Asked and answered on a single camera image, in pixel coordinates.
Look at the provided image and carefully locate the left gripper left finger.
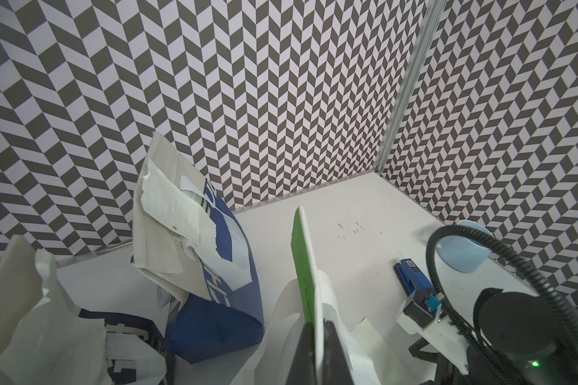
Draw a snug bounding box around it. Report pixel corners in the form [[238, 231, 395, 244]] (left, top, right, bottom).
[[285, 323, 316, 385]]

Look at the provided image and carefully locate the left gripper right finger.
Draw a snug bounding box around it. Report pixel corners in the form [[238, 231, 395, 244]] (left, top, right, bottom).
[[322, 320, 354, 385]]

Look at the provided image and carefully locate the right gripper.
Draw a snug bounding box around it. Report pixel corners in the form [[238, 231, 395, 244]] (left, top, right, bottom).
[[409, 338, 467, 385]]

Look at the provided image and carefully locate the blue black stapler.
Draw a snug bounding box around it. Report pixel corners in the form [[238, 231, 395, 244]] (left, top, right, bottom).
[[394, 258, 435, 298]]

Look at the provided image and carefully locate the cream paper receipt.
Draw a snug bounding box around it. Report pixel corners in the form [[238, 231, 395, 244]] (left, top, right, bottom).
[[0, 250, 112, 384], [141, 165, 216, 250]]

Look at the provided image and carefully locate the green white bag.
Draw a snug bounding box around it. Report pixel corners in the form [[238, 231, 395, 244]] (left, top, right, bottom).
[[232, 207, 360, 384]]

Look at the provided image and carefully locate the blue white bag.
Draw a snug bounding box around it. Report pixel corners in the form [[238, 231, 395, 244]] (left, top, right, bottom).
[[0, 235, 174, 384]]

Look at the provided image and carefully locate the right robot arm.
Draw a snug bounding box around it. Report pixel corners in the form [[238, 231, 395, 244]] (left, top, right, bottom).
[[409, 288, 578, 384]]

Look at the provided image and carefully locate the cream receipt pile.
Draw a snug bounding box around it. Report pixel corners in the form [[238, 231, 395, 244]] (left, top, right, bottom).
[[350, 318, 417, 384]]

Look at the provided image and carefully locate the light blue mug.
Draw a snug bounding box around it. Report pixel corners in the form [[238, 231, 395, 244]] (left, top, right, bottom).
[[436, 236, 491, 274]]

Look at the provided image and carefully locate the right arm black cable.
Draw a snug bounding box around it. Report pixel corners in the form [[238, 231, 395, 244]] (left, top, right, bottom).
[[425, 224, 578, 385]]

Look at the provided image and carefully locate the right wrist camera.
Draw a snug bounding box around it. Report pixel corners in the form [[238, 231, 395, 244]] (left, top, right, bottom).
[[397, 290, 469, 375]]

